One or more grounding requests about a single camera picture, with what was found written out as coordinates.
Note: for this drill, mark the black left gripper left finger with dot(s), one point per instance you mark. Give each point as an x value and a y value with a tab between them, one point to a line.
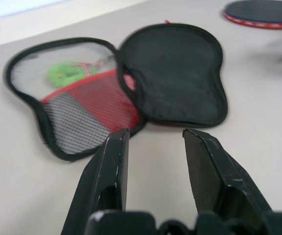
99	176

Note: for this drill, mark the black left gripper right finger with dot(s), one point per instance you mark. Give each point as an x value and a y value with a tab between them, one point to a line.
211	171

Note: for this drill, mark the red and black zipper pouch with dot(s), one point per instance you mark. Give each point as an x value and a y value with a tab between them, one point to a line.
175	73

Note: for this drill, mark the red black table tennis paddle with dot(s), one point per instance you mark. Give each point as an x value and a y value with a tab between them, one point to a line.
260	9

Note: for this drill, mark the green ball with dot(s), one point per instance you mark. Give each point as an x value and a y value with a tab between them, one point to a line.
62	73

